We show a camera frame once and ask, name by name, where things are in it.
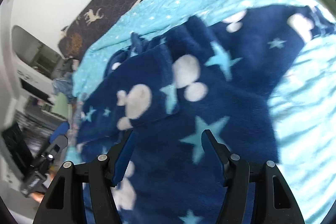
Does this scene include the green cushion left side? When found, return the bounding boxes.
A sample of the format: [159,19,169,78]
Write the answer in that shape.
[51,92,72,120]

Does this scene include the blue denim clothes pile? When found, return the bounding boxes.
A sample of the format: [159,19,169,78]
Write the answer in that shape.
[52,74,74,103]

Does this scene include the turquoise star quilt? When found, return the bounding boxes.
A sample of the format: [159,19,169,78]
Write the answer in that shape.
[73,0,335,223]

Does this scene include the wall mirror alcove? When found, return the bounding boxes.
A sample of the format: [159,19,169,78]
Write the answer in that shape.
[12,26,64,80]

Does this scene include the navy star fleece robe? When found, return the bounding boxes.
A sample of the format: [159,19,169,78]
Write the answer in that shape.
[77,5,335,223]

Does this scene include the person left hand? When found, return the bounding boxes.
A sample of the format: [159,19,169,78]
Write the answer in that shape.
[30,172,56,203]

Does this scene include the floral pink folded garment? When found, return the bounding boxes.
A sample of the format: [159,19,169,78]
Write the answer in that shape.
[67,93,87,147]

